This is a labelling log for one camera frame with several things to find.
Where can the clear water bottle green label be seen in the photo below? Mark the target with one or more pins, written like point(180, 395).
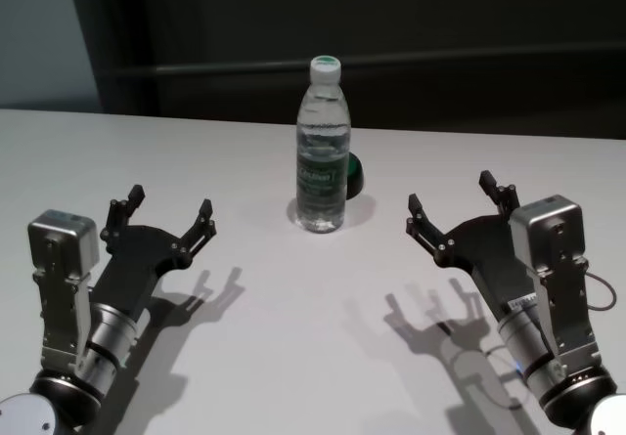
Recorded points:
point(320, 161)

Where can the thin grey horizontal rail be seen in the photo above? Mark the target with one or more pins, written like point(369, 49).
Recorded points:
point(440, 67)

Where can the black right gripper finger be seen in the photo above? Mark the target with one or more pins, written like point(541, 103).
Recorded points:
point(501, 195)
point(425, 230)

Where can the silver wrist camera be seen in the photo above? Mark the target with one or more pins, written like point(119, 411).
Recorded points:
point(61, 269)
point(557, 259)

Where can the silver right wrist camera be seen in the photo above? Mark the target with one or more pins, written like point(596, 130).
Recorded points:
point(557, 259)

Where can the green black push button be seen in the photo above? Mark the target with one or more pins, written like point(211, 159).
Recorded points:
point(356, 176)

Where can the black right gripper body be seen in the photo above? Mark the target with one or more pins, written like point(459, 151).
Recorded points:
point(489, 259)

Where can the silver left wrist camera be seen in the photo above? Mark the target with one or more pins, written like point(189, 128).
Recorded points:
point(61, 269)

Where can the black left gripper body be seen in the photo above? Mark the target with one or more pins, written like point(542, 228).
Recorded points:
point(139, 264)

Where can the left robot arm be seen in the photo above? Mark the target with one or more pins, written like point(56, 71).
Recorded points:
point(63, 386)

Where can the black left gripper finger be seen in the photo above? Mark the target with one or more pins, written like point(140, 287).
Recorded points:
point(198, 232)
point(122, 210)

